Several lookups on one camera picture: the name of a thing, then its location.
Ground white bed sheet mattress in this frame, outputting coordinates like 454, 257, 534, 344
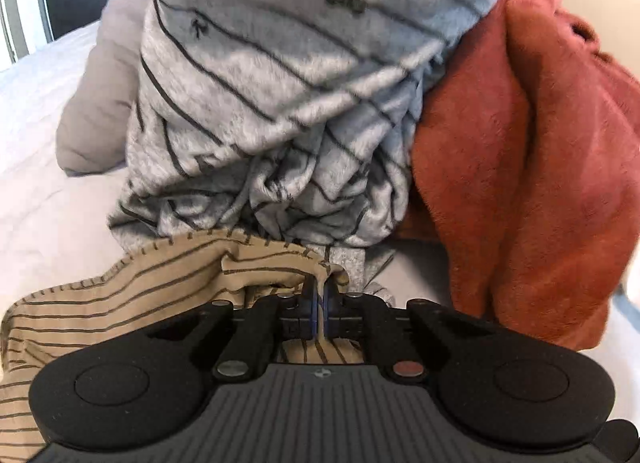
0, 20, 640, 394

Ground tan striped shirt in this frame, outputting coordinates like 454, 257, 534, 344
1, 230, 352, 462

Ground grey striped garment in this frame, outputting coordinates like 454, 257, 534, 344
108, 0, 497, 291

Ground grey pillow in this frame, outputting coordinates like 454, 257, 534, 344
55, 0, 151, 176

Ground rust red fleece blanket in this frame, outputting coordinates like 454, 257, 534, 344
394, 0, 640, 352

